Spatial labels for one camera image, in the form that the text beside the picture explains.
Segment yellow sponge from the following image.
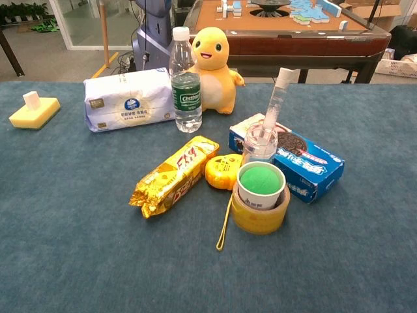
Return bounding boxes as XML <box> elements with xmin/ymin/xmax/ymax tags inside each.
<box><xmin>8</xmin><ymin>97</ymin><xmax>62</xmax><ymax>130</ymax></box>

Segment white paper cup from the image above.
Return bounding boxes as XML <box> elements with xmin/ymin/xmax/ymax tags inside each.
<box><xmin>237</xmin><ymin>161</ymin><xmax>287</xmax><ymax>211</ymax></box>

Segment wooden pole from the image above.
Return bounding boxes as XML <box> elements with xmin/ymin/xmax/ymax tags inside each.
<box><xmin>99</xmin><ymin>0</ymin><xmax>111</xmax><ymax>68</ymax></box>

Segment clear glass test tube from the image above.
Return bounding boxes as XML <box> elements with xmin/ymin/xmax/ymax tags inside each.
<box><xmin>257</xmin><ymin>67</ymin><xmax>300</xmax><ymax>156</ymax></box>

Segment gold biscuit package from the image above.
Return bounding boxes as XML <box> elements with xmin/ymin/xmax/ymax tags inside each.
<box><xmin>128</xmin><ymin>135</ymin><xmax>220</xmax><ymax>219</ymax></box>

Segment white blue mahjong tile stack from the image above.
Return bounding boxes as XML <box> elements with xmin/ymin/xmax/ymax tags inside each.
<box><xmin>216</xmin><ymin>0</ymin><xmax>244</xmax><ymax>18</ymax></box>

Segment brown mahjong table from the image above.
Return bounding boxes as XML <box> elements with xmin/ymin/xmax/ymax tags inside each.
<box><xmin>183</xmin><ymin>0</ymin><xmax>392</xmax><ymax>84</ymax></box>

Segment yellow tape roll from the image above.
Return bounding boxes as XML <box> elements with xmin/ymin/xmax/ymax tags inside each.
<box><xmin>231</xmin><ymin>182</ymin><xmax>291</xmax><ymax>235</ymax></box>

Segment clear glass jar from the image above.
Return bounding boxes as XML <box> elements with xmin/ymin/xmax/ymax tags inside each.
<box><xmin>242</xmin><ymin>125</ymin><xmax>279</xmax><ymax>164</ymax></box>

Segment black round table centre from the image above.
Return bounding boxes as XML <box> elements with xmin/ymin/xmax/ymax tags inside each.
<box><xmin>250</xmin><ymin>0</ymin><xmax>291</xmax><ymax>17</ymax></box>

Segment small white block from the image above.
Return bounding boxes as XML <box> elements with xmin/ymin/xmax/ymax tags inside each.
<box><xmin>22</xmin><ymin>91</ymin><xmax>42</xmax><ymax>111</ymax></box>

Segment blue felt table mat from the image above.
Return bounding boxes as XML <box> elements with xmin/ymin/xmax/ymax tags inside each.
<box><xmin>0</xmin><ymin>80</ymin><xmax>417</xmax><ymax>313</ymax></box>

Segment yellow plush dinosaur toy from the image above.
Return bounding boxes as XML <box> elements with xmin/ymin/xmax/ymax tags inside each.
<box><xmin>186</xmin><ymin>27</ymin><xmax>246</xmax><ymax>115</ymax></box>

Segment green cloth on floor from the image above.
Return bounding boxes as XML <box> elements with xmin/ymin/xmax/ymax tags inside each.
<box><xmin>31</xmin><ymin>19</ymin><xmax>61</xmax><ymax>33</ymax></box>

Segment cardboard box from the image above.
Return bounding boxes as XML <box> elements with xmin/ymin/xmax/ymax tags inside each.
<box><xmin>345</xmin><ymin>0</ymin><xmax>412</xmax><ymax>32</ymax></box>

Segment dark table leg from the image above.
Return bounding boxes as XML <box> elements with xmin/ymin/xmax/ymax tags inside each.
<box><xmin>0</xmin><ymin>29</ymin><xmax>25</xmax><ymax>78</ymax></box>

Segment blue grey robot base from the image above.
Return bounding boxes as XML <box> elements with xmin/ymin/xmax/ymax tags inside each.
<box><xmin>132</xmin><ymin>0</ymin><xmax>173</xmax><ymax>71</ymax></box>

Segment black bag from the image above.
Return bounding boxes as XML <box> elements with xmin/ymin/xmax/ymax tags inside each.
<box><xmin>389</xmin><ymin>25</ymin><xmax>417</xmax><ymax>61</ymax></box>

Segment white plastic basket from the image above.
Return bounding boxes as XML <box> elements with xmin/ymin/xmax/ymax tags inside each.
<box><xmin>374</xmin><ymin>53</ymin><xmax>417</xmax><ymax>79</ymax></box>

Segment blue mahjong tile pile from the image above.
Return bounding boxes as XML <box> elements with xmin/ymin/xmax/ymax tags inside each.
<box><xmin>289</xmin><ymin>0</ymin><xmax>343</xmax><ymax>26</ymax></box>

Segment white tissue pack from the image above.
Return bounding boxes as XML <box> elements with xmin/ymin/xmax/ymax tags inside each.
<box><xmin>83</xmin><ymin>67</ymin><xmax>177</xmax><ymax>133</ymax></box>

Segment blue cookie box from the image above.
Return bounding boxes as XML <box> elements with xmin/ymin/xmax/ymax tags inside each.
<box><xmin>228</xmin><ymin>113</ymin><xmax>345</xmax><ymax>205</ymax></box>

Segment clear water bottle green label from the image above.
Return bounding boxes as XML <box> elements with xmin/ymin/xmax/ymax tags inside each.
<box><xmin>169</xmin><ymin>26</ymin><xmax>203</xmax><ymax>134</ymax></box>

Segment yellow tape measure with strap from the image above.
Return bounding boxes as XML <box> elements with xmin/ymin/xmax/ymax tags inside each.
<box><xmin>204</xmin><ymin>153</ymin><xmax>244</xmax><ymax>251</ymax></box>

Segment potted green plants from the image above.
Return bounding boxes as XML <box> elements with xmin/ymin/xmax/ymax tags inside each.
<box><xmin>0</xmin><ymin>2</ymin><xmax>49</xmax><ymax>23</ymax></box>

